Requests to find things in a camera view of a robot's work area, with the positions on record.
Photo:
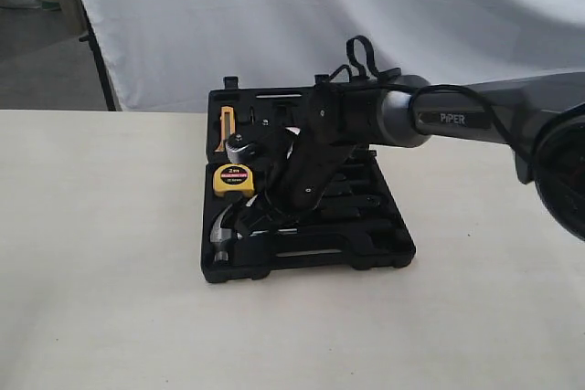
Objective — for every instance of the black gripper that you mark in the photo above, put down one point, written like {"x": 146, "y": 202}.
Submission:
{"x": 299, "y": 188}

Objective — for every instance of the black plastic tool case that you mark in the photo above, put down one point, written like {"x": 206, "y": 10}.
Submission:
{"x": 358, "y": 175}

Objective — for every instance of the adjustable wrench black handle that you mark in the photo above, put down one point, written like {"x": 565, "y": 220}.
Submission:
{"x": 347, "y": 205}

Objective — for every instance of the claw hammer black grip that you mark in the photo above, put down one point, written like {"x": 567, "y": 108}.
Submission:
{"x": 344, "y": 240}

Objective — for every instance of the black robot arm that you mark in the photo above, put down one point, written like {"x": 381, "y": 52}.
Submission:
{"x": 541, "y": 119}

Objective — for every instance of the yellow tape measure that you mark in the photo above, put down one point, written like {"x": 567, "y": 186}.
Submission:
{"x": 233, "y": 178}

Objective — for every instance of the orange utility knife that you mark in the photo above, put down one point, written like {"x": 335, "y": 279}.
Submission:
{"x": 227, "y": 126}

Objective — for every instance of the white backdrop cloth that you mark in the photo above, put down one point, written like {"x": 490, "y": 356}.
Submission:
{"x": 167, "y": 55}

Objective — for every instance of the black backdrop stand pole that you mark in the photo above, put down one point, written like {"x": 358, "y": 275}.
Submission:
{"x": 90, "y": 38}

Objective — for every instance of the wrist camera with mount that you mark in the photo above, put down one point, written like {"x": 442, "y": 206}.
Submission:
{"x": 257, "y": 142}

